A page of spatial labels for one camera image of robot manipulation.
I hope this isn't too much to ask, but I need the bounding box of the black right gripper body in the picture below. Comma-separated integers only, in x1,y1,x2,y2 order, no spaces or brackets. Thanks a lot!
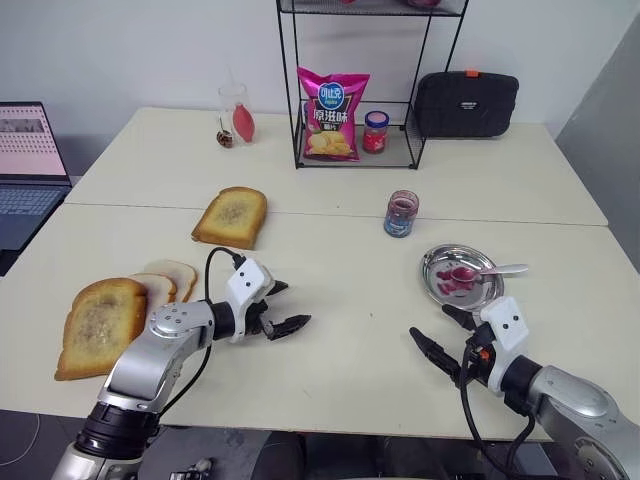
456,322,495,387

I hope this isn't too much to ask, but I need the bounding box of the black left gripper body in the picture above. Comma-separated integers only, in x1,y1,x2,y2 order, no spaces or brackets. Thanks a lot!
243,297,272,336

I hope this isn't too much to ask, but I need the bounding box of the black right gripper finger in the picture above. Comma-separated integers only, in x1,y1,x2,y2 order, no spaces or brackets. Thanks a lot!
408,326,464,384
441,303,484,332

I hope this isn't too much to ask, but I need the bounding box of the metal spoon with jam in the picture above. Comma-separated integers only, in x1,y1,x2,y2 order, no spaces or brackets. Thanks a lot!
448,263,530,284

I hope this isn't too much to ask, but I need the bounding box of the toast slice table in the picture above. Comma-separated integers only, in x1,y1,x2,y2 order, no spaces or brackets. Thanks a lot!
191,186,269,251

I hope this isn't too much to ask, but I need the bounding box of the white bread slice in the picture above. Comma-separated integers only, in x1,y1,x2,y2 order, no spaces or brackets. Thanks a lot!
144,258,200,304
128,272,179,307

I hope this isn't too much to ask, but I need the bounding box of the open glass jam jar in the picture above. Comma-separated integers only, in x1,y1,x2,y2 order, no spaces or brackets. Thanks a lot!
383,189,420,240

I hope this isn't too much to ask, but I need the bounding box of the large toast slice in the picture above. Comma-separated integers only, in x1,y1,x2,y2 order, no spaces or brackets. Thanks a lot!
53,277,150,382

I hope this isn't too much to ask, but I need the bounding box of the red lidded jar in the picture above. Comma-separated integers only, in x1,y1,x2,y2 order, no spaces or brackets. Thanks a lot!
362,110,391,155

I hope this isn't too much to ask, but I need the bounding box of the round metal plate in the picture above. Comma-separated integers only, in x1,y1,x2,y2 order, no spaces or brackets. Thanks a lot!
419,243,505,307

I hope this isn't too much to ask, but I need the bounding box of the red oval object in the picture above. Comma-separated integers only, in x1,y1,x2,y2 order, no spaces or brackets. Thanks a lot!
232,101,258,145

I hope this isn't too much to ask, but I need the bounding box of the pink potato chips bag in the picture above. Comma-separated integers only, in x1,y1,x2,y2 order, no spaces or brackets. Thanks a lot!
296,65,372,163

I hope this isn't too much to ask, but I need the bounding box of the clear drinking glass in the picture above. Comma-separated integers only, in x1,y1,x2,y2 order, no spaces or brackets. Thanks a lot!
218,82,250,146

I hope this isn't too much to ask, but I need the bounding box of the black zipped carrying case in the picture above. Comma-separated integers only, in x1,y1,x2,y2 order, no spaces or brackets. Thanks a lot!
412,69,520,140

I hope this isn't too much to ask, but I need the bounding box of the open laptop computer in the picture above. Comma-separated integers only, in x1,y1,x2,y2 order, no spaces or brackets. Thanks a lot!
0,102,74,254

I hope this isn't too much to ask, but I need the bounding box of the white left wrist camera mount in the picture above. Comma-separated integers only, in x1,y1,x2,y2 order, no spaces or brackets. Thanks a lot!
224,257,275,345

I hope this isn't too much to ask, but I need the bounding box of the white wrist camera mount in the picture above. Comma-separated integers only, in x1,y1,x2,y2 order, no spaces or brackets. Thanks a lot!
224,257,275,345
478,295,531,396

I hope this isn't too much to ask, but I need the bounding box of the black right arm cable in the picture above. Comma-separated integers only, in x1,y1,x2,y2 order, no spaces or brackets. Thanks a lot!
459,344,536,446

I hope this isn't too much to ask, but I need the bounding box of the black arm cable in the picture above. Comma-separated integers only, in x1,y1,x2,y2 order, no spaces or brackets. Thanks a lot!
163,246,247,416
459,344,536,446

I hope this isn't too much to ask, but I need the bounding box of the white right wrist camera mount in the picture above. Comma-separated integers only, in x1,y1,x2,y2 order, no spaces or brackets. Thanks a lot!
478,295,531,396

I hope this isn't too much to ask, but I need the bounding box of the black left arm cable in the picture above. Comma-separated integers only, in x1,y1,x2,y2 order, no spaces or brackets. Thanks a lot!
163,246,247,416

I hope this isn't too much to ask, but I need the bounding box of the black wire shelf rack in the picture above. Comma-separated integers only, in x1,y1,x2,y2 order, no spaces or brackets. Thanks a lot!
276,0,470,172

